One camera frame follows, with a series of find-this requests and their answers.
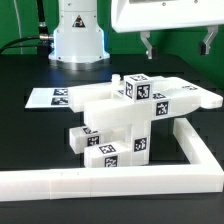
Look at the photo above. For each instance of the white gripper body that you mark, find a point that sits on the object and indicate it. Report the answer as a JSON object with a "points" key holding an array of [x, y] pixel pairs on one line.
{"points": [[149, 15]]}

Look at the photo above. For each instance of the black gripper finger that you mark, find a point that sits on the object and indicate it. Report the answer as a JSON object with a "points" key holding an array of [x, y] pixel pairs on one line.
{"points": [[151, 51], [204, 46]]}

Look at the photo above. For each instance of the white tagged cube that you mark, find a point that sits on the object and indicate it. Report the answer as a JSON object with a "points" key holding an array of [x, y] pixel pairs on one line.
{"points": [[138, 87]]}

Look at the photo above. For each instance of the white chair seat part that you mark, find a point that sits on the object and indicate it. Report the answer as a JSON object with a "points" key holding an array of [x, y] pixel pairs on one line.
{"points": [[137, 138]]}

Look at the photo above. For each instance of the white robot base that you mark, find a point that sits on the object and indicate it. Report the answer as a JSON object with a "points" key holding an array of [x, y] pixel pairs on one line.
{"points": [[78, 39]]}

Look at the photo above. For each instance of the white tag sheet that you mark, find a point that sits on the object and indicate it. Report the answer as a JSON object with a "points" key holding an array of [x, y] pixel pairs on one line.
{"points": [[48, 98]]}

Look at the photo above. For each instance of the white U-shaped frame fence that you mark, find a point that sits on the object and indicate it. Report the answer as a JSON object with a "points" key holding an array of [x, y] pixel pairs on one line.
{"points": [[202, 174]]}

